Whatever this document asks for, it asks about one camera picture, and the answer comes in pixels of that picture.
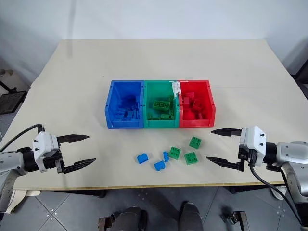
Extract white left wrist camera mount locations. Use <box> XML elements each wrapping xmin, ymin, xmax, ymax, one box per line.
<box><xmin>32</xmin><ymin>131</ymin><xmax>61</xmax><ymax>173</ymax></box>

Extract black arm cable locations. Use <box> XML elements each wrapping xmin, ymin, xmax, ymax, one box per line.
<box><xmin>0</xmin><ymin>124</ymin><xmax>46</xmax><ymax>152</ymax></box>
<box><xmin>249</xmin><ymin>162</ymin><xmax>303</xmax><ymax>226</ymax></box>

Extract red plastic bin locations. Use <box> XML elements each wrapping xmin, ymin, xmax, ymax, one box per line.
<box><xmin>177</xmin><ymin>79</ymin><xmax>216</xmax><ymax>128</ymax></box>

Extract beige curved board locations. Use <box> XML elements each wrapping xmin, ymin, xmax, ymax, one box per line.
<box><xmin>4</xmin><ymin>188</ymin><xmax>41</xmax><ymax>214</ymax></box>

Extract white shoe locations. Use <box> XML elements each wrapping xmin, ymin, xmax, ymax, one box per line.
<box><xmin>269</xmin><ymin>184</ymin><xmax>286</xmax><ymax>201</ymax></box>

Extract blue plastic bin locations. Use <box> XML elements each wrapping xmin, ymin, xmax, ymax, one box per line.
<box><xmin>105</xmin><ymin>80</ymin><xmax>145</xmax><ymax>130</ymax></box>

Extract white tape strip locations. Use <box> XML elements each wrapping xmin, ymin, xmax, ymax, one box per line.
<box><xmin>169</xmin><ymin>80</ymin><xmax>189</xmax><ymax>99</ymax></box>

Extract green plastic bin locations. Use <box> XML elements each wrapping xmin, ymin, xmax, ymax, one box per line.
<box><xmin>142</xmin><ymin>80</ymin><xmax>180</xmax><ymax>129</ymax></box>

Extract dark cabinet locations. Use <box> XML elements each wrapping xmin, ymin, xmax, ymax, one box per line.
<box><xmin>292</xmin><ymin>36</ymin><xmax>308</xmax><ymax>100</ymax></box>

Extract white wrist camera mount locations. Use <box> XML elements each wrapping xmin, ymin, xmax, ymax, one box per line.
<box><xmin>240</xmin><ymin>125</ymin><xmax>268</xmax><ymax>167</ymax></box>
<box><xmin>32</xmin><ymin>131</ymin><xmax>61</xmax><ymax>173</ymax></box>

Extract dark rounded robot foot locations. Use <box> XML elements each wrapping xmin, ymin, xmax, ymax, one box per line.
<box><xmin>180</xmin><ymin>201</ymin><xmax>203</xmax><ymax>231</ymax></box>
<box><xmin>111</xmin><ymin>206</ymin><xmax>148</xmax><ymax>231</ymax></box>

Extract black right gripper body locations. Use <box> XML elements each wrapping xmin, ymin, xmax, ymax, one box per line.
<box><xmin>237</xmin><ymin>128</ymin><xmax>256</xmax><ymax>167</ymax></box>

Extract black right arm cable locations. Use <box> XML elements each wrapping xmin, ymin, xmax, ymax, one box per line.
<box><xmin>249</xmin><ymin>162</ymin><xmax>303</xmax><ymax>226</ymax></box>

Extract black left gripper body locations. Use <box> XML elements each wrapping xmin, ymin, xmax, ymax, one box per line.
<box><xmin>42</xmin><ymin>136</ymin><xmax>66</xmax><ymax>174</ymax></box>

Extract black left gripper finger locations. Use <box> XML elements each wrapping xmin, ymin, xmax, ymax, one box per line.
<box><xmin>63</xmin><ymin>158</ymin><xmax>97</xmax><ymax>175</ymax></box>
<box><xmin>57</xmin><ymin>134</ymin><xmax>90</xmax><ymax>145</ymax></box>

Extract green four-stud brick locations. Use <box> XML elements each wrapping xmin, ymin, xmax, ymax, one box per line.
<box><xmin>189</xmin><ymin>136</ymin><xmax>203</xmax><ymax>150</ymax></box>
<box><xmin>168</xmin><ymin>146</ymin><xmax>182</xmax><ymax>160</ymax></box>
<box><xmin>184</xmin><ymin>151</ymin><xmax>199</xmax><ymax>165</ymax></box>

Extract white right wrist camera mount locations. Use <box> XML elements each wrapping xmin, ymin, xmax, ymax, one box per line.
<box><xmin>240</xmin><ymin>125</ymin><xmax>268</xmax><ymax>167</ymax></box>

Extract black mesh stand base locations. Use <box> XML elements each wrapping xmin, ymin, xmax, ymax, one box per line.
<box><xmin>0</xmin><ymin>90</ymin><xmax>27</xmax><ymax>115</ymax></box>

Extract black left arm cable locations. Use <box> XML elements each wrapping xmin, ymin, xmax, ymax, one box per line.
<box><xmin>0</xmin><ymin>124</ymin><xmax>46</xmax><ymax>152</ymax></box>

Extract metal floor bracket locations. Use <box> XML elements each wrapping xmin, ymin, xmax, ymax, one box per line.
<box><xmin>99</xmin><ymin>216</ymin><xmax>114</xmax><ymax>231</ymax></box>
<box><xmin>221</xmin><ymin>210</ymin><xmax>249</xmax><ymax>231</ymax></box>

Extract large green six-stud brick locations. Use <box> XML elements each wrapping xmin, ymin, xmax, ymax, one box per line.
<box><xmin>151</xmin><ymin>99</ymin><xmax>175</xmax><ymax>112</ymax></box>

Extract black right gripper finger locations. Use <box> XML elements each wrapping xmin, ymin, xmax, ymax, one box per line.
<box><xmin>210</xmin><ymin>128</ymin><xmax>244</xmax><ymax>138</ymax></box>
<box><xmin>205</xmin><ymin>156</ymin><xmax>245</xmax><ymax>172</ymax></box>

